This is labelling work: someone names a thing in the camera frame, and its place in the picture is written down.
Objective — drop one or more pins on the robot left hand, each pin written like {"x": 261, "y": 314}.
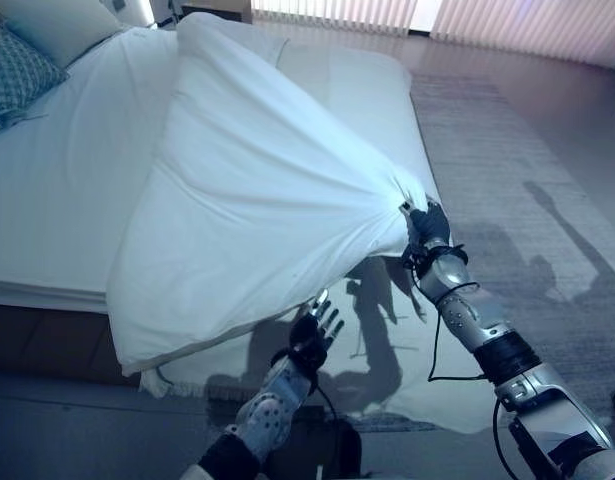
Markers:
{"x": 308, "y": 331}

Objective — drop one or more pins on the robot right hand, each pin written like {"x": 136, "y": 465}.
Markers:
{"x": 431, "y": 223}

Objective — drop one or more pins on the white duvet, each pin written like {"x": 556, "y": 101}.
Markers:
{"x": 257, "y": 185}

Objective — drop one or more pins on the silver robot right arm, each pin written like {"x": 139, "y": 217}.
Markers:
{"x": 507, "y": 360}

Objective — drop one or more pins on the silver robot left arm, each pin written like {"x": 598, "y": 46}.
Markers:
{"x": 259, "y": 410}

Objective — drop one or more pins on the bed with white sheet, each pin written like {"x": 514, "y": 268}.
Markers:
{"x": 87, "y": 165}

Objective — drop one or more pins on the grey floor rug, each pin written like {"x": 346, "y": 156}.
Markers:
{"x": 512, "y": 240}

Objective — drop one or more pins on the vertical blind curtain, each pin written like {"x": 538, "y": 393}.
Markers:
{"x": 437, "y": 25}

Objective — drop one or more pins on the wooden bedside cabinet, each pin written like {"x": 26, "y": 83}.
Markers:
{"x": 217, "y": 10}

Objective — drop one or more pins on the blue patterned cushion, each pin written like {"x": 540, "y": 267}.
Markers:
{"x": 14, "y": 75}

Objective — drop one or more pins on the white pillow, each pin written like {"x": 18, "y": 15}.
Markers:
{"x": 62, "y": 25}

